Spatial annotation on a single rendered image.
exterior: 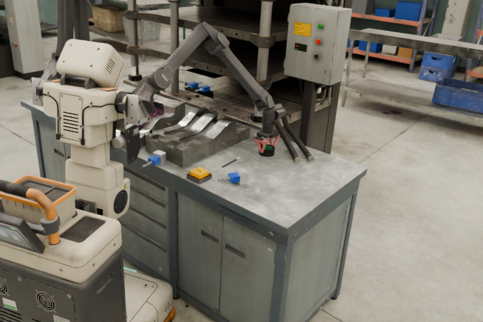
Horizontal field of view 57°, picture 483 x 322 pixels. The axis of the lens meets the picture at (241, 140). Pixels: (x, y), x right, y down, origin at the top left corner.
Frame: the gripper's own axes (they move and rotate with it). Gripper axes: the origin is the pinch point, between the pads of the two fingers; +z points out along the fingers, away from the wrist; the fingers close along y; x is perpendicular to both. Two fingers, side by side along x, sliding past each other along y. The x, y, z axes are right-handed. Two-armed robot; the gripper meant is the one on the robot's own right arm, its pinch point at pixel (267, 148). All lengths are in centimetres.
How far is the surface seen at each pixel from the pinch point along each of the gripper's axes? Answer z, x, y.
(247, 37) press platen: -44, 47, 40
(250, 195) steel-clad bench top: 2.8, -20.5, -38.2
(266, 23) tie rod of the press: -54, 30, 35
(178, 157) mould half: -2.7, 20.1, -40.7
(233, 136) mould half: -3.0, 18.0, -5.0
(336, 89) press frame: 0, 27, 120
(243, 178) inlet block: -0.2, -12.2, -33.0
